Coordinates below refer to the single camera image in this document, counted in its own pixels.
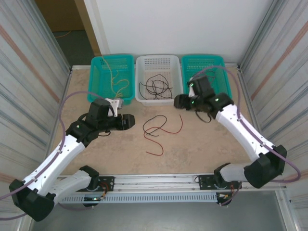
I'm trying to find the aluminium mounting rail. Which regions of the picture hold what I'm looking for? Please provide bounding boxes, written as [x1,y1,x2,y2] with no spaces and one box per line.
[26,171,288,193]

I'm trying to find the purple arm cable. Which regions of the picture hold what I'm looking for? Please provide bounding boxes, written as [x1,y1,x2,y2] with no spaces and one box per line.
[0,91,108,221]
[193,65,301,207]

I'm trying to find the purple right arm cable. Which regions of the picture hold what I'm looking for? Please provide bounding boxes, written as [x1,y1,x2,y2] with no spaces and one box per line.
[193,65,301,207]

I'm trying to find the grey slotted cable duct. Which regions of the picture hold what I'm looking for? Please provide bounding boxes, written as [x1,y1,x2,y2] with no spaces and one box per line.
[35,193,218,204]

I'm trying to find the teal plastic basket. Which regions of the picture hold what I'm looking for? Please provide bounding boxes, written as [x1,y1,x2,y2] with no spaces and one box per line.
[87,54,135,108]
[180,54,233,108]

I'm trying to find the white plastic basket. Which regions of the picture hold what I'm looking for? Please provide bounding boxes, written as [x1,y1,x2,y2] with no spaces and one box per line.
[134,54,184,106]

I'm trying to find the thin black right gripper cable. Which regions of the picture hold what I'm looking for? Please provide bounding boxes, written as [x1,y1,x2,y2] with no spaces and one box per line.
[196,110,214,124]

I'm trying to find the aluminium table edge profile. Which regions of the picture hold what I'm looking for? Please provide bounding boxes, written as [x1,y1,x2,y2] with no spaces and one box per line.
[70,63,242,73]

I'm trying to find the red cable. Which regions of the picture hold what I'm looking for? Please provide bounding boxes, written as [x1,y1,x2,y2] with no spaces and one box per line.
[143,114,183,156]

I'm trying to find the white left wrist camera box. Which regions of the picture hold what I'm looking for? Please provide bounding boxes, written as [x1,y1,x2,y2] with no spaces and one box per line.
[105,98,124,118]

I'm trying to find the red black power wires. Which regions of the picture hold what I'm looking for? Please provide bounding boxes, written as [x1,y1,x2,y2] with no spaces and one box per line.
[218,184,241,200]
[100,181,114,201]

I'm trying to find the yellow cable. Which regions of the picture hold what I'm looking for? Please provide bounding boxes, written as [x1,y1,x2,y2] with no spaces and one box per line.
[102,55,130,99]

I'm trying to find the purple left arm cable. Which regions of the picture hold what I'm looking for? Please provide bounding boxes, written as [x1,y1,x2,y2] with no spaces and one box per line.
[0,91,108,221]

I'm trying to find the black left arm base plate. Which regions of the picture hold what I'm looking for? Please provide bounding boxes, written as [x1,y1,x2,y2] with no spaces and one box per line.
[71,176,115,193]

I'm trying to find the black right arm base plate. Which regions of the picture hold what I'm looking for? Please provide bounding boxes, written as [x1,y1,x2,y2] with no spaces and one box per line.
[198,173,243,191]

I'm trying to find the orange floor cable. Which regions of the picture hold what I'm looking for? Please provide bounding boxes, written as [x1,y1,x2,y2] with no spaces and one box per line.
[54,30,73,39]

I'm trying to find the wooden door frame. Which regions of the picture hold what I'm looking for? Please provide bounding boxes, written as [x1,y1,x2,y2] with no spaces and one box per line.
[74,0,102,58]

